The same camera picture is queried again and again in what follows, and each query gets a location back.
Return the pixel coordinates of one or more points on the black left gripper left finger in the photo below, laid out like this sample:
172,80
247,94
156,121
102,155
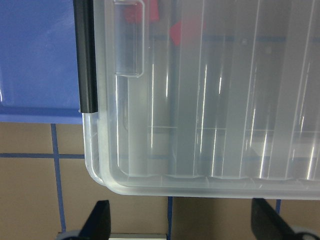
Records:
96,227

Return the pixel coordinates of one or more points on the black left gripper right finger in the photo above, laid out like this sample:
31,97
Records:
267,224

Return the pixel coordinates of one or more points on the clear plastic box lid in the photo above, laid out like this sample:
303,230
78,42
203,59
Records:
234,113

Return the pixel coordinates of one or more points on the red block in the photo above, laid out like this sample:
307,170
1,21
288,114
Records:
133,13
186,31

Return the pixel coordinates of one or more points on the clear plastic storage box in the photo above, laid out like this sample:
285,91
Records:
91,54

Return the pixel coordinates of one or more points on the red block in box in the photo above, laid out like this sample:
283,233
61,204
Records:
133,13

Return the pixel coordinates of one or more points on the blue plastic tray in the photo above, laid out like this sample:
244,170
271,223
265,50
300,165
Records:
38,62

